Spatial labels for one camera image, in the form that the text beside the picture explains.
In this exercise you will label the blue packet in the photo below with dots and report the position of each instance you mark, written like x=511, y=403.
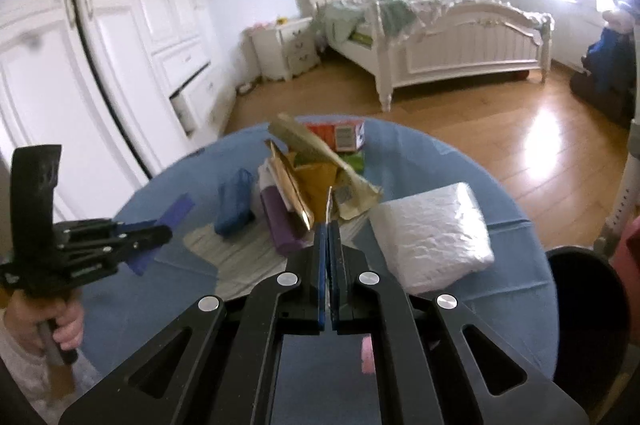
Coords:
x=234, y=205

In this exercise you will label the pink packet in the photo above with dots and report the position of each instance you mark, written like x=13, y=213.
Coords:
x=368, y=355

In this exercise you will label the white nightstand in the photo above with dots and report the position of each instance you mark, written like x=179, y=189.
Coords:
x=280, y=50

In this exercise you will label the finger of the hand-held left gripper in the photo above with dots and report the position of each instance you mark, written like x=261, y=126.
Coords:
x=147, y=237

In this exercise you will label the green blanket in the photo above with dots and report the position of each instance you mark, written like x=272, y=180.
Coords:
x=395, y=17

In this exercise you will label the green packet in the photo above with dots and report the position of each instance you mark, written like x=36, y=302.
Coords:
x=354, y=162

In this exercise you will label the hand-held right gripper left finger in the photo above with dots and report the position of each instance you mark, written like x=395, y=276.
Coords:
x=321, y=270

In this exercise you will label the dark bag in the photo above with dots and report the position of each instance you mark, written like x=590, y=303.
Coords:
x=600, y=100

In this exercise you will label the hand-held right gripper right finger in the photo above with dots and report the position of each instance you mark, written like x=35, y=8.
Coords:
x=338, y=270

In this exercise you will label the pink and grey desk chair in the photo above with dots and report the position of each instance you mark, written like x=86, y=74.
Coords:
x=622, y=185

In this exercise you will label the person's left forearm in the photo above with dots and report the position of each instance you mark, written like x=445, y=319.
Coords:
x=25, y=385

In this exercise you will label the black trash bin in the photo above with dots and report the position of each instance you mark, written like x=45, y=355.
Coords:
x=585, y=315

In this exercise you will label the blue clothes pile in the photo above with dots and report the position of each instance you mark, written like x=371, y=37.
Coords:
x=612, y=50

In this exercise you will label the white bed frame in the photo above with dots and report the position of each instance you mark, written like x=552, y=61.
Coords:
x=465, y=45

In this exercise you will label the white wardrobe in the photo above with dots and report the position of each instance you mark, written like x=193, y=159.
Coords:
x=125, y=5

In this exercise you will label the blue tablecloth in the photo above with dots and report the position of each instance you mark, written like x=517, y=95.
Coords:
x=500, y=255

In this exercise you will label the olive beige wrapper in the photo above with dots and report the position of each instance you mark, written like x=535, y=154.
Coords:
x=350, y=192

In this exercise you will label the blue tape strip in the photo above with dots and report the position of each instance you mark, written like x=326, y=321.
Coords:
x=177, y=209

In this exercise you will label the purple packet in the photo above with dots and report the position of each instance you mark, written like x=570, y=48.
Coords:
x=280, y=225

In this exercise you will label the red orange box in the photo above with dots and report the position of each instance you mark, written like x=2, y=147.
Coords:
x=325, y=132

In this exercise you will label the gold foil wrapper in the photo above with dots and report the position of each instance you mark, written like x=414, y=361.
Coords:
x=292, y=190

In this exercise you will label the person's left hand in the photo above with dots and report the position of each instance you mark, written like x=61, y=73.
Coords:
x=70, y=330

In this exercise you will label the white padded packet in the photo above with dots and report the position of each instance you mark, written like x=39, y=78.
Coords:
x=430, y=235

